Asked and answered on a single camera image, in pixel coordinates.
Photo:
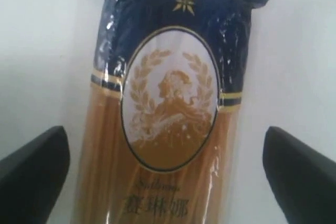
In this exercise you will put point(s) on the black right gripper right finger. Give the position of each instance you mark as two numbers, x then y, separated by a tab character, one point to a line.
302	180

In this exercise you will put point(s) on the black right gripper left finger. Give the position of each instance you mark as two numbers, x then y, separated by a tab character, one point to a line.
33	176

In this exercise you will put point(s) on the spaghetti packet with Italian flag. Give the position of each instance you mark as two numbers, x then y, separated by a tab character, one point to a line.
166	90

